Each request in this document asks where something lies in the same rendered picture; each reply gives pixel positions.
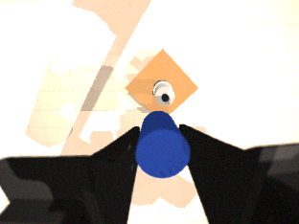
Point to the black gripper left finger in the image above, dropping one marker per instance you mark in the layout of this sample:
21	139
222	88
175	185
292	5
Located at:
103	180

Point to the tan square block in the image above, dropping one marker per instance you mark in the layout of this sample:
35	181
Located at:
162	67

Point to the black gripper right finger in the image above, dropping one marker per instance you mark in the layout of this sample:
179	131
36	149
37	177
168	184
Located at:
228	179

